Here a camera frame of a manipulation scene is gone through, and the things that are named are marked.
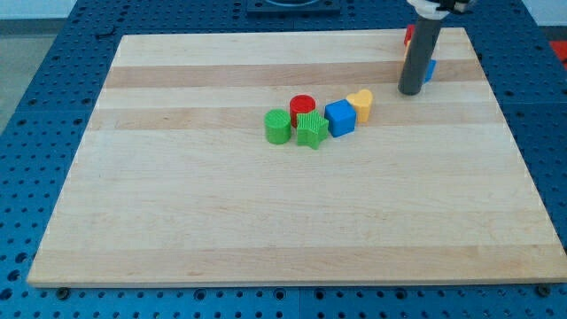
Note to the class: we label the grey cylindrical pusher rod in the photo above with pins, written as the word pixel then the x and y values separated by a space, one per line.
pixel 418 58

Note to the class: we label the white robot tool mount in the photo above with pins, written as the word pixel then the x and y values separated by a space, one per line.
pixel 439 9

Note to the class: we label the blue cube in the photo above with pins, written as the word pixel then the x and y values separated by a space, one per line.
pixel 341 117

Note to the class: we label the wooden board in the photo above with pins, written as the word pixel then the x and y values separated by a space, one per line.
pixel 174 183

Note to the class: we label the red block behind rod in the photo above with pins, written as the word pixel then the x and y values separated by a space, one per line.
pixel 410 29

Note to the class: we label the blue block behind rod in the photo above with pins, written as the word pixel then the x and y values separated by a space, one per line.
pixel 430 70

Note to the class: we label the yellow heart block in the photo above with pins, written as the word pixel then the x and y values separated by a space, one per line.
pixel 361 102

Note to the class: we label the red cylinder block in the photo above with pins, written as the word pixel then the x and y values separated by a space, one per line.
pixel 300 104

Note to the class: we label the green star block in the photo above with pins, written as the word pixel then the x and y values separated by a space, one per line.
pixel 311 129

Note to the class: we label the green cylinder block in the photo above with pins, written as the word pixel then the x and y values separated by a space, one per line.
pixel 277 124

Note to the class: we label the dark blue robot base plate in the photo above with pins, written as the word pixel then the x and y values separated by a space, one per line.
pixel 291 7

